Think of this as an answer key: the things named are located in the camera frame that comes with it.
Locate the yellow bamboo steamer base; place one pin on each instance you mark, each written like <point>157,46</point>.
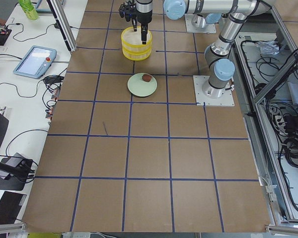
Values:
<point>136,56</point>

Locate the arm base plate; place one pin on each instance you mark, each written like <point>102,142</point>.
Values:
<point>208,96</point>
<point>190,28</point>

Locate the brown bun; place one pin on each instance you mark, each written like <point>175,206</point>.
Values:
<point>146,77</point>

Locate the black power adapter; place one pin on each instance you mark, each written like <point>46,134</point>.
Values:
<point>53,79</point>

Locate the teach pendant tablet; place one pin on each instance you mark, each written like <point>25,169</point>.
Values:
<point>36,62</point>

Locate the light green plate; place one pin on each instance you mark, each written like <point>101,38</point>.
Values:
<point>138,87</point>

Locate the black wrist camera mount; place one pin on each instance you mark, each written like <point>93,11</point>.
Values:
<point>127,10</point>

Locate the green plastic bottle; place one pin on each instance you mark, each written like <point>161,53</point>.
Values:
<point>29,10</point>

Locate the aluminium frame post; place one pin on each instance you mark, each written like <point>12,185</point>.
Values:
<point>64,26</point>

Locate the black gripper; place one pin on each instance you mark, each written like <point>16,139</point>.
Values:
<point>143,13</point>

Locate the yellow bamboo steamer basket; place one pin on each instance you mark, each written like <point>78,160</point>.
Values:
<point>132,40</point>

